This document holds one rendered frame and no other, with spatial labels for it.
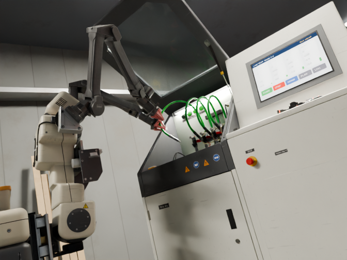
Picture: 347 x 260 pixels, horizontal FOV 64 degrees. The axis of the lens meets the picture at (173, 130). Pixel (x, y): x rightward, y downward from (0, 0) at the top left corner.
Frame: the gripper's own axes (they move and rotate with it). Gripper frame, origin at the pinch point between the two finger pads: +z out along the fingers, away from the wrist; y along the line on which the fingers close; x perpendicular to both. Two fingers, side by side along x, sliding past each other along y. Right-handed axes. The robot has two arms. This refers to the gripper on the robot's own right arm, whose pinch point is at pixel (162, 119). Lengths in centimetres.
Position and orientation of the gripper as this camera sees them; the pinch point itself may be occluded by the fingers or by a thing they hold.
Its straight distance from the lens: 173.0
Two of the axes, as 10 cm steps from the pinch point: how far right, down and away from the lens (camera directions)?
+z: 7.2, 6.5, 2.6
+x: -5.8, 3.5, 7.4
